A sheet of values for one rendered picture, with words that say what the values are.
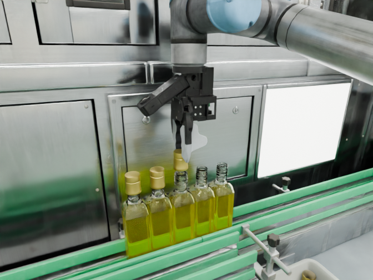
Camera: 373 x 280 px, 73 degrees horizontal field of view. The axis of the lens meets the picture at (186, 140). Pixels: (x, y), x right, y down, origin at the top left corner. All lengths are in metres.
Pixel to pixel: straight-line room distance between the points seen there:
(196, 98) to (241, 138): 0.34
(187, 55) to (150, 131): 0.26
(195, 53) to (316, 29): 0.21
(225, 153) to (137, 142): 0.29
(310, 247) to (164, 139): 0.61
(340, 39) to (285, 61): 0.46
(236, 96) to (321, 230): 0.53
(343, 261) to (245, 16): 0.87
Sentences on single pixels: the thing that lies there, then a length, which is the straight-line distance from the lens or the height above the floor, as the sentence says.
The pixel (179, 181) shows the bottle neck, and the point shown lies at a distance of 0.61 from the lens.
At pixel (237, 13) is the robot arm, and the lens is 0.43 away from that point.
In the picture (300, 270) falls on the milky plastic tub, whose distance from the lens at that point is 0.89.
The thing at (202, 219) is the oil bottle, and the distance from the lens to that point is 0.68.
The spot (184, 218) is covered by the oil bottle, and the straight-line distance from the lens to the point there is 0.65.
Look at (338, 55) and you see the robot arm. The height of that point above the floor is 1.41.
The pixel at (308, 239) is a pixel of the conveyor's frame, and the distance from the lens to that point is 0.97.
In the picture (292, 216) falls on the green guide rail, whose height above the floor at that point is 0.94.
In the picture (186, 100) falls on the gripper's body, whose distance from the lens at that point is 0.53.
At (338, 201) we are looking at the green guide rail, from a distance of 1.03.
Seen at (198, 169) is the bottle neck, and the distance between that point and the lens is 0.63.
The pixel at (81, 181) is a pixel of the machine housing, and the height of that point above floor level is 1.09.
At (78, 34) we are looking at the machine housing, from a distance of 0.68.
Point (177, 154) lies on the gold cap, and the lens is 0.58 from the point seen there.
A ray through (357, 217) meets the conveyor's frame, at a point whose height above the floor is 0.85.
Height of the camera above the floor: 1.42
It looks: 19 degrees down
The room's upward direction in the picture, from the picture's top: straight up
